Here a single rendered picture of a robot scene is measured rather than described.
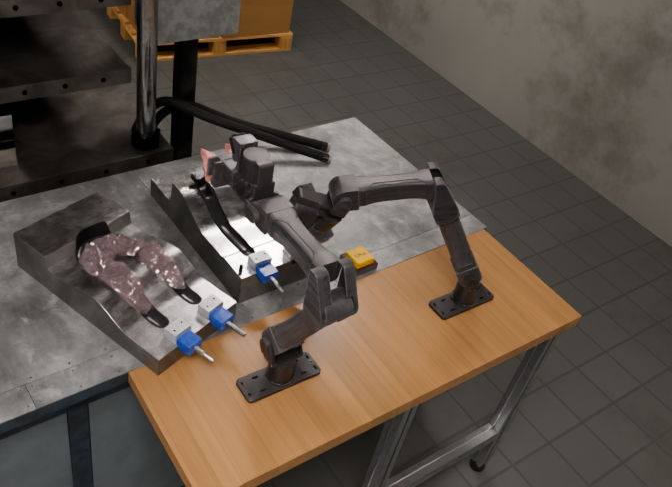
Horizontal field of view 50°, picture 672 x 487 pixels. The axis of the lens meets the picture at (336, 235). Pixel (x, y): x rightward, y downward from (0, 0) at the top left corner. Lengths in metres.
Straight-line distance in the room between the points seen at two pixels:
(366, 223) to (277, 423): 0.79
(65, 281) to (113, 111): 0.93
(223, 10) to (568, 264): 2.13
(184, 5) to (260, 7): 2.35
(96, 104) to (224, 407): 1.33
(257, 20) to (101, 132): 2.43
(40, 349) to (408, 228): 1.11
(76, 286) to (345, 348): 0.66
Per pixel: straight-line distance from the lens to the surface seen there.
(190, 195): 1.99
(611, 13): 4.21
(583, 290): 3.63
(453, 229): 1.82
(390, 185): 1.69
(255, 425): 1.65
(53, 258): 1.86
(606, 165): 4.33
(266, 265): 1.84
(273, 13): 4.79
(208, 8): 2.44
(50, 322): 1.84
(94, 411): 1.87
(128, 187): 2.22
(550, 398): 3.06
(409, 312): 1.97
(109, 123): 2.54
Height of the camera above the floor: 2.15
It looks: 39 degrees down
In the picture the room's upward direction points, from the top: 13 degrees clockwise
